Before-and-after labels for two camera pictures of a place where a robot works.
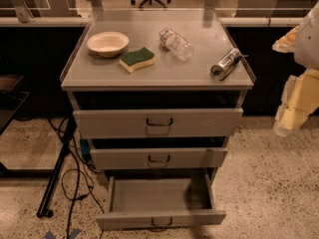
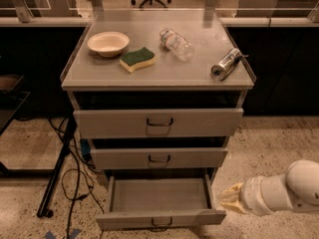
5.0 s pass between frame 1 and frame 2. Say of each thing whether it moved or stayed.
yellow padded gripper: moved
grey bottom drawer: stayed
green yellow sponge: stayed
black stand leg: stayed
